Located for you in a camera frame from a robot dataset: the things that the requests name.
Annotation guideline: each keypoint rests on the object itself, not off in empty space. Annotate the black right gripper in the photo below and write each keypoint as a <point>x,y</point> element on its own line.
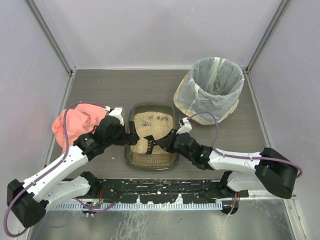
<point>165,142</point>

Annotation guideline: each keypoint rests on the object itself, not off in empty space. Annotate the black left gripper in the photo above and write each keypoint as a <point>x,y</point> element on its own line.
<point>127,135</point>

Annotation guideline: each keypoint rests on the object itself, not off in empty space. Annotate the black slotted litter scoop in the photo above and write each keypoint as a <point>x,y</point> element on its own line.
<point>152,147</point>

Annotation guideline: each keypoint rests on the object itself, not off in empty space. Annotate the grey plastic litter box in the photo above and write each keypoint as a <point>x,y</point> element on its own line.
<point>161,161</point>

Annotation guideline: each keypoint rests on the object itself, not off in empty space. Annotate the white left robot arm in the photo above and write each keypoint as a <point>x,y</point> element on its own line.
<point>32,198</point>

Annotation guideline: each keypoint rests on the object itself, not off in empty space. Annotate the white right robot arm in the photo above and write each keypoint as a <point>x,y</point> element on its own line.
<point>273,171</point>

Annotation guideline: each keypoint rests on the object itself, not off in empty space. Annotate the beige cat litter pellets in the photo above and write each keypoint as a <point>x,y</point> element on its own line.
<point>153,123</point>

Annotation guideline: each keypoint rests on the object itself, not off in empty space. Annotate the pink cloth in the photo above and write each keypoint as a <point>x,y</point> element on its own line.
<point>77,120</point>

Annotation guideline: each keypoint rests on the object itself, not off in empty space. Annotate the translucent white bin liner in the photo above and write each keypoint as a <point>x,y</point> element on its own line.
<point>211,88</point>

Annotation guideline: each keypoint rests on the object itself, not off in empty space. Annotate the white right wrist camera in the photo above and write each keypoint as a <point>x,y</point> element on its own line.
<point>185,126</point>

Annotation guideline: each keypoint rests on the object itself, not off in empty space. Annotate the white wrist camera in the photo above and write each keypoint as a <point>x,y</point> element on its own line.
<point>115,112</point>
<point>185,126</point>

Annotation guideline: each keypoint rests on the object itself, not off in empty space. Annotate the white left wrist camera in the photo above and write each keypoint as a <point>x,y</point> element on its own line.
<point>115,112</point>

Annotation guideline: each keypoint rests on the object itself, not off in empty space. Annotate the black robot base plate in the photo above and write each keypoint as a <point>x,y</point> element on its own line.
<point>160,191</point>

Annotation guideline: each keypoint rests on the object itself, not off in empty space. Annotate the left aluminium corner post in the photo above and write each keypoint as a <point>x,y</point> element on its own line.
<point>48,34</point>

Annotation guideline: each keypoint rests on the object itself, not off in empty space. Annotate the aluminium corner post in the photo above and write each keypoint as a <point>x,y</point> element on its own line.
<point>48,34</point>
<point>283,5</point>

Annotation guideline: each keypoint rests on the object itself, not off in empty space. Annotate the right aluminium corner post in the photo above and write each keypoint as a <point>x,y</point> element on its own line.
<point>283,5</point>

